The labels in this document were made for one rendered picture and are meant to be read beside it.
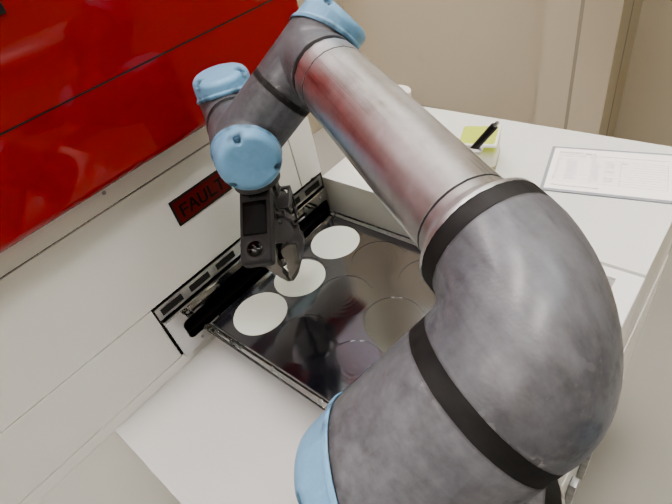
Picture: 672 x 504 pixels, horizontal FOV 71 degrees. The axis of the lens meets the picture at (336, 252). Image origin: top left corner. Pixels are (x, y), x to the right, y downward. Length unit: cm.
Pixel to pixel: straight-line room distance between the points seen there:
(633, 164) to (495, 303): 78
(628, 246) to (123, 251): 77
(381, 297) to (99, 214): 46
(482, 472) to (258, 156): 38
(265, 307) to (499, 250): 65
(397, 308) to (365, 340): 8
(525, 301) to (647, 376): 166
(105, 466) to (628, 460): 139
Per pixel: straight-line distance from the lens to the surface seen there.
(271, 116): 54
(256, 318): 87
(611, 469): 171
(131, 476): 106
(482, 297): 26
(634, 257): 83
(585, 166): 100
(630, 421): 180
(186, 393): 93
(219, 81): 62
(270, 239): 68
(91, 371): 87
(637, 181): 98
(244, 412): 86
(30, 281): 76
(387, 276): 87
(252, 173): 54
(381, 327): 79
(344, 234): 98
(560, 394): 26
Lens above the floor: 152
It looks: 41 degrees down
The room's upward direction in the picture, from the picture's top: 15 degrees counter-clockwise
